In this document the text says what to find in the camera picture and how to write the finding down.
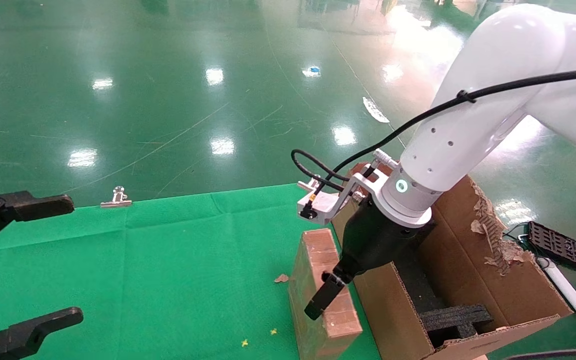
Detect large green table cloth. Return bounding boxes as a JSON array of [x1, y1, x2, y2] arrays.
[[0, 183, 381, 360]]

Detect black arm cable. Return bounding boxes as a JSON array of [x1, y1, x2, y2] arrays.
[[290, 66, 576, 207]]

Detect black foam block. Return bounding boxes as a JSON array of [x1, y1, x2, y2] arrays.
[[419, 304, 494, 348]]

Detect white pipe frame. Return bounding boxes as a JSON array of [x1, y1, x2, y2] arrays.
[[538, 256, 576, 347]]

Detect small brown cardboard box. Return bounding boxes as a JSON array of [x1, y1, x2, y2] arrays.
[[288, 228, 364, 360]]

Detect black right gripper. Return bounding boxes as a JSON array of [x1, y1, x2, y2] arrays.
[[304, 197, 437, 321]]

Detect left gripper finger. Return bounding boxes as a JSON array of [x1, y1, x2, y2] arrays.
[[0, 307, 84, 360], [0, 189, 75, 256]]

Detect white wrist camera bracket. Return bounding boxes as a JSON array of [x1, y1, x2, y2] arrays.
[[296, 149, 401, 227]]

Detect black plastic grid tray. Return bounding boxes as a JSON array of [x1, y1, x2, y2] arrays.
[[526, 220, 576, 278]]

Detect large open cardboard carton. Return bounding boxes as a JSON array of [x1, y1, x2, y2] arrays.
[[330, 161, 575, 360]]

